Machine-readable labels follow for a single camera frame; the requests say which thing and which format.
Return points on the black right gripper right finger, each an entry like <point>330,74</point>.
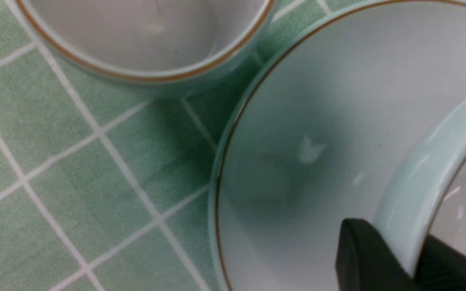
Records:
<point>440,267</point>

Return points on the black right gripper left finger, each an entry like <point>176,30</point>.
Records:
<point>364,262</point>

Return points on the pale blue bowl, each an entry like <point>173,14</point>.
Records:
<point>408,206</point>

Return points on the pale blue cup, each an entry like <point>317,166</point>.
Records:
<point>168,47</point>

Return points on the pale blue plate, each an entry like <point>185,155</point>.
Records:
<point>320,133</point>

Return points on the green checkered tablecloth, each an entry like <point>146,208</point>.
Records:
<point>102,189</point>

